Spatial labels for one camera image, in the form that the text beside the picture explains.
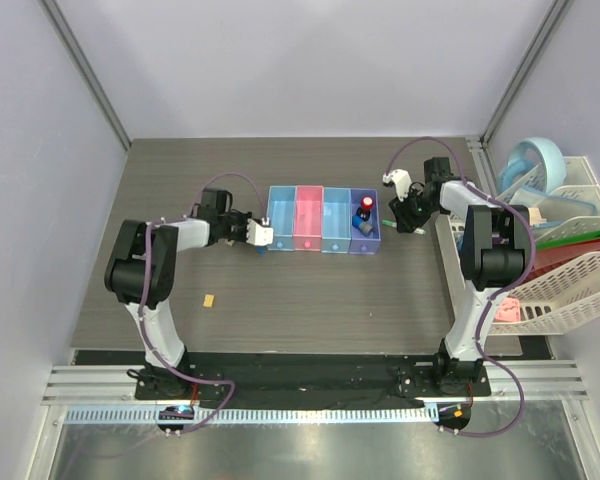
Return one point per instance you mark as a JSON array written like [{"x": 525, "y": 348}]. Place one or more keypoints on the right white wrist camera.
[{"x": 400, "y": 181}]

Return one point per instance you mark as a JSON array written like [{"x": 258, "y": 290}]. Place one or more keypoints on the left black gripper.
[{"x": 244, "y": 218}]

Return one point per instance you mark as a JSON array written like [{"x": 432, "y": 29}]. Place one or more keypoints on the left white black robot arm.
[{"x": 141, "y": 273}]

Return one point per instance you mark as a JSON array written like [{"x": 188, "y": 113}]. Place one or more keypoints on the purple plastic bin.
[{"x": 360, "y": 243}]

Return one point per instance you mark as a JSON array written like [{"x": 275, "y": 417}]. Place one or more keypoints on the white plastic file rack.
[{"x": 563, "y": 291}]

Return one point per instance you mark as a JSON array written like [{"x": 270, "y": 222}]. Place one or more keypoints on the light blue bin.
[
  {"x": 281, "y": 212},
  {"x": 336, "y": 220}
]

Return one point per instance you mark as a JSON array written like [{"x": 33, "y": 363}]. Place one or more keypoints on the light blue tape roll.
[{"x": 535, "y": 162}]

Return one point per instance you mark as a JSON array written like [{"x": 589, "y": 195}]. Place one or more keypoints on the pink plastic bin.
[{"x": 307, "y": 233}]

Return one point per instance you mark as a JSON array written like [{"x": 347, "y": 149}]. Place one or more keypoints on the right control board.
[{"x": 453, "y": 418}]

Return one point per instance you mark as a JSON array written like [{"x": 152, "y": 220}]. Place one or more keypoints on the control board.
[
  {"x": 175, "y": 418},
  {"x": 453, "y": 418}
]

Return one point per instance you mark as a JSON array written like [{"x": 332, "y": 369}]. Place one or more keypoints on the pink item in rack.
[{"x": 508, "y": 311}]

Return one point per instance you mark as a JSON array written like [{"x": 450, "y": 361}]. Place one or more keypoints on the white slotted cable duct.
[{"x": 146, "y": 414}]

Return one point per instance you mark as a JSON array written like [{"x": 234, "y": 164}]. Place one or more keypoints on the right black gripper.
[{"x": 406, "y": 223}]

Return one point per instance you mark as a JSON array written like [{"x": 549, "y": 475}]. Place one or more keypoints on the green white marker pen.
[{"x": 394, "y": 225}]

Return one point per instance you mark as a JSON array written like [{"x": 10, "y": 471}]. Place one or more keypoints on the left light blue bin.
[{"x": 281, "y": 212}]

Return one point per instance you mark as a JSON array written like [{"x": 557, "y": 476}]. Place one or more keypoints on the blue grey glue stick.
[{"x": 365, "y": 227}]

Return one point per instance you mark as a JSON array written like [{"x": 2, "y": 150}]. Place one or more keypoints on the stack of books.
[{"x": 536, "y": 220}]

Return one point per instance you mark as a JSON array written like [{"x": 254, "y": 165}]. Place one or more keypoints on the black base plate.
[{"x": 310, "y": 380}]

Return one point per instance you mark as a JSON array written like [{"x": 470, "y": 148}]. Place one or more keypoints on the red cap black stamp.
[{"x": 365, "y": 208}]

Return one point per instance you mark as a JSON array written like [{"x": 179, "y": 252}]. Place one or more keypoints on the left control board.
[{"x": 175, "y": 418}]

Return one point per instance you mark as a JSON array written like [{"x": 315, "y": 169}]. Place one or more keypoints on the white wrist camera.
[
  {"x": 259, "y": 235},
  {"x": 400, "y": 181}
]

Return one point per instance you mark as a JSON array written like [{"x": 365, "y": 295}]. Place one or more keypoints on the small yellow eraser block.
[{"x": 208, "y": 301}]

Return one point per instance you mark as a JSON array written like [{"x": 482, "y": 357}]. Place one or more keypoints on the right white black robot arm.
[{"x": 496, "y": 254}]

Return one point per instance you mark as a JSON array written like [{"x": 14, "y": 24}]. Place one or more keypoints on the red green folders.
[{"x": 552, "y": 254}]

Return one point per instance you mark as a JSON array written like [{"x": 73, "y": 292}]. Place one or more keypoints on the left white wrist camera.
[{"x": 259, "y": 235}]

